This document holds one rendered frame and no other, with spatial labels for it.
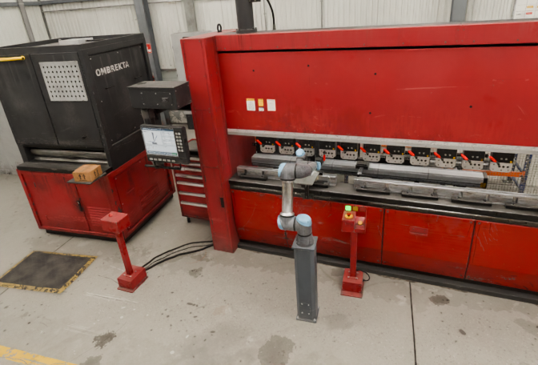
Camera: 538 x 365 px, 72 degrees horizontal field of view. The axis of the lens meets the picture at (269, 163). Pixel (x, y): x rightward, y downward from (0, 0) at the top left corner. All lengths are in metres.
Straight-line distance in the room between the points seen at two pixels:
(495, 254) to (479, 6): 4.86
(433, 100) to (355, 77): 0.64
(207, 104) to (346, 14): 4.48
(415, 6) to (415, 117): 4.39
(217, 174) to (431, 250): 2.15
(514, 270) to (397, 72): 1.95
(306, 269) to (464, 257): 1.44
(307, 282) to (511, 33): 2.36
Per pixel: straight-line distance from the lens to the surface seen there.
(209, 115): 3.59
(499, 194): 3.59
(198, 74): 3.53
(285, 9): 7.67
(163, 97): 3.38
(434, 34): 3.13
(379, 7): 7.46
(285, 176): 2.83
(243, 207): 3.99
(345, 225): 3.33
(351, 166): 3.80
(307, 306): 3.37
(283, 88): 3.42
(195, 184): 4.49
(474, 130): 3.33
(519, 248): 3.74
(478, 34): 3.15
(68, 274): 4.71
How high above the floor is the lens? 2.58
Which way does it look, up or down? 24 degrees down
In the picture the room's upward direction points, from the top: 5 degrees counter-clockwise
